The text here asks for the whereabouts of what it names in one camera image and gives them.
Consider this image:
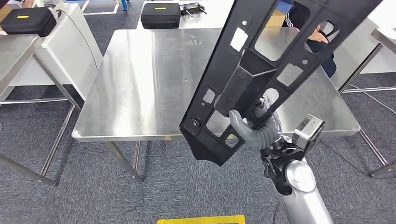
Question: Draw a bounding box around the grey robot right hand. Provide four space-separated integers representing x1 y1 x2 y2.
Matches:
228 94 283 151

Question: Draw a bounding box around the long black plastic part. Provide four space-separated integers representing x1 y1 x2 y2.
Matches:
179 0 384 167

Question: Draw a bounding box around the steel workbench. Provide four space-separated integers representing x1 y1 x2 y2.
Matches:
71 27 361 183

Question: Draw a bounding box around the person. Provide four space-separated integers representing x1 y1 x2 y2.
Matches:
283 0 338 78

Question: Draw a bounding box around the cardboard box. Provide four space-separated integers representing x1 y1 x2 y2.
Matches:
265 9 287 28

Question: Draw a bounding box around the white table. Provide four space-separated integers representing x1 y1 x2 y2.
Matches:
136 0 310 30

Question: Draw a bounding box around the white desk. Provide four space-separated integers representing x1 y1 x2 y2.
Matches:
329 0 396 90

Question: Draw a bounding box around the black office chair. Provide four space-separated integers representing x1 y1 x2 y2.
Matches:
321 20 340 35

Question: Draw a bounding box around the blue flat box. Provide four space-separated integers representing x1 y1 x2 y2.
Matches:
275 0 294 14

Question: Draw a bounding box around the black headset device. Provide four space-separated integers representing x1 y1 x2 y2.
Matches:
180 2 207 18

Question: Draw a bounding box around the black case yellow label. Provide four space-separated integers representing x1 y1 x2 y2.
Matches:
0 7 57 38
141 2 182 30

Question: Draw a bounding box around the steel table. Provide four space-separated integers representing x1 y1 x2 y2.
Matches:
337 27 396 178
0 34 82 188

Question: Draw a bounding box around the white floor tape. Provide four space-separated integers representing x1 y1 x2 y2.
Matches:
81 0 120 15

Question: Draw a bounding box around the white cabinet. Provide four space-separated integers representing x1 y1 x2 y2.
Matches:
0 3 104 101

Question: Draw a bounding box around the white plastic bag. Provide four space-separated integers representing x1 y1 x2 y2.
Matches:
33 0 62 19

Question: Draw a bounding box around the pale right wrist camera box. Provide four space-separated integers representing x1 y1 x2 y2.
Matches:
292 114 325 146

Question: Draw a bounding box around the black hanging cable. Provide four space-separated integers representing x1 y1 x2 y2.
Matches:
271 201 281 224

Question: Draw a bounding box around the white floor cable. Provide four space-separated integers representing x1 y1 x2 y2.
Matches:
349 83 396 116

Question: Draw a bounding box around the thin black cable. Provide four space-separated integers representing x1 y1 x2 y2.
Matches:
57 9 99 72

